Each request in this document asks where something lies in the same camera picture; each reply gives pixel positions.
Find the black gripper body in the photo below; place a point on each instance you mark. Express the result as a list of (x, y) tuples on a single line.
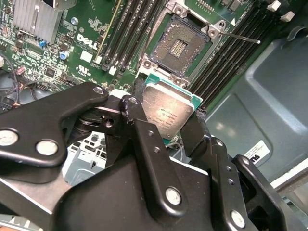
[(108, 204)]

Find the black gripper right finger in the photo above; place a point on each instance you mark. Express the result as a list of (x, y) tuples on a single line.
[(223, 192)]

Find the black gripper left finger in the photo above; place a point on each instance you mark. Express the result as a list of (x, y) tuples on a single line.
[(48, 115)]

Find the silver green CPU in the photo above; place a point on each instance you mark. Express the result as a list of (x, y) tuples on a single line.
[(168, 108)]

